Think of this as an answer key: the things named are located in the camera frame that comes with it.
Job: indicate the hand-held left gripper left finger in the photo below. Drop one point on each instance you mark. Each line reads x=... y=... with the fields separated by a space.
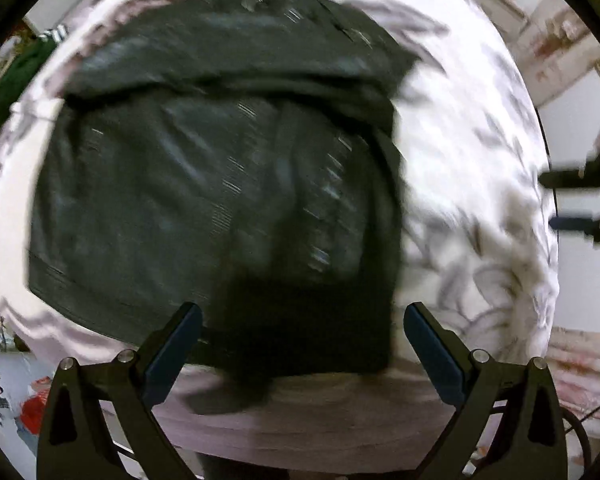
x=166 y=360

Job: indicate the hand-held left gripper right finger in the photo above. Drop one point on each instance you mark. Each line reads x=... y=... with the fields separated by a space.
x=437 y=355

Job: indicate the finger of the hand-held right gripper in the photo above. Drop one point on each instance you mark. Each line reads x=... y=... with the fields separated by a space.
x=575 y=222
x=570 y=178

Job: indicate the dark grey striped garment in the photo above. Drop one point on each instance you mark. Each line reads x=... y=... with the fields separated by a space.
x=215 y=170

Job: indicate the white leaf-print bed sheet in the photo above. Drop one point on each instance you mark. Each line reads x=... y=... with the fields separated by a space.
x=480 y=160

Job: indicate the white printed plastic bag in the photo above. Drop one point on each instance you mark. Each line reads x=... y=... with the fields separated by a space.
x=7 y=390

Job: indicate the green cloth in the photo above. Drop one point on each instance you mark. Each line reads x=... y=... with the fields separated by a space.
x=15 y=82

